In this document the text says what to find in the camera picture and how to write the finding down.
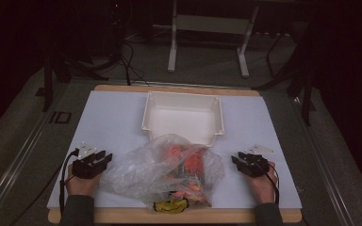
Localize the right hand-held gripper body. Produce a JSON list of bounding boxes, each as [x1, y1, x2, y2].
[[239, 144, 276, 178]]

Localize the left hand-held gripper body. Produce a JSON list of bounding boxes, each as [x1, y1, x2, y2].
[[71, 141, 104, 179]]

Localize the clear plastic bag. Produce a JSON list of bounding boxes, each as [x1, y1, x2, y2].
[[99, 133, 226, 215]]

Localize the red black chips packet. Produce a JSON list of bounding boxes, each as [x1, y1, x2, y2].
[[159, 142, 214, 208]]

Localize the white plastic bin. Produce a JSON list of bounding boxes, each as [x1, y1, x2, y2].
[[140, 90, 225, 148]]

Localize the white table mat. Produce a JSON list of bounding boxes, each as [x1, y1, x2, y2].
[[46, 89, 303, 210]]

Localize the black metal stand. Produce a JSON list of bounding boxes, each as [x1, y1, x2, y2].
[[41, 53, 109, 113], [253, 31, 317, 126]]

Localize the white metal stand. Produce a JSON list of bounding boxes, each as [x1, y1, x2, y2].
[[152, 0, 260, 79]]

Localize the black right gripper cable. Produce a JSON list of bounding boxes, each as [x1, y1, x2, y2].
[[262, 162, 281, 205]]

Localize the metal floor rail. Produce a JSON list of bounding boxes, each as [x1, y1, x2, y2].
[[0, 103, 56, 226], [291, 97, 356, 226]]

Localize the black floor cables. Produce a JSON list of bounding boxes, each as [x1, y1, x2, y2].
[[107, 37, 151, 88]]

